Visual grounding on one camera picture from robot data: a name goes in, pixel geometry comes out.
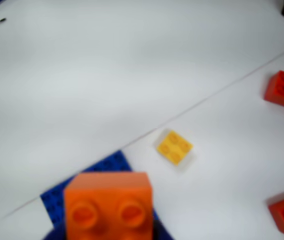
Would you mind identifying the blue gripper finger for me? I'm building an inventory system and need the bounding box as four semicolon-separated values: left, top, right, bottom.
42;221;68;240
153;211;176;240

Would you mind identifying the orange 2x4 block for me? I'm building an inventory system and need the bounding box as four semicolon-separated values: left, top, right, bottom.
64;171;155;240

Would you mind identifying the yellow 2x2 block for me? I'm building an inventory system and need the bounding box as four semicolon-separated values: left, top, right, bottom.
156;129;194;166

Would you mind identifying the blue 8x8 plate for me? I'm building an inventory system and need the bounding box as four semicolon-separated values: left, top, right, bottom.
40;149;134;230

